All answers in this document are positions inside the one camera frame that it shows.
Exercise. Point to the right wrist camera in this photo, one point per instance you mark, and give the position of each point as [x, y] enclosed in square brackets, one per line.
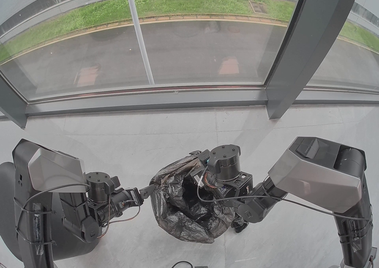
[204, 157]

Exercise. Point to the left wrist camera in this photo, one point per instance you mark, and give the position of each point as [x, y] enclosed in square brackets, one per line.
[115, 184]

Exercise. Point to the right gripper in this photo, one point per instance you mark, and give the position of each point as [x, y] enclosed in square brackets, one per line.
[201, 179]

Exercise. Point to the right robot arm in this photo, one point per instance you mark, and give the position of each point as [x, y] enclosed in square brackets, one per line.
[313, 172]

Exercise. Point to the black plastic bag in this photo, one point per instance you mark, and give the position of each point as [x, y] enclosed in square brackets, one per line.
[177, 219]

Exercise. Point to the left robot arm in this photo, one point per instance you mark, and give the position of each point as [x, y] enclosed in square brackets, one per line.
[56, 169]

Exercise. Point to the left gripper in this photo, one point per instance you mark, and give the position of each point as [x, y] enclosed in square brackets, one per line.
[127, 198]

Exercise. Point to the window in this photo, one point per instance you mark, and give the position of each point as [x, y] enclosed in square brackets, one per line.
[279, 104]

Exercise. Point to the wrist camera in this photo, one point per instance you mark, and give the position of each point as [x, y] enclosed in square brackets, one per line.
[115, 184]
[204, 157]

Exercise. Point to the black plastic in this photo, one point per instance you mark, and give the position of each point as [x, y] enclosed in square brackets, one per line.
[239, 225]

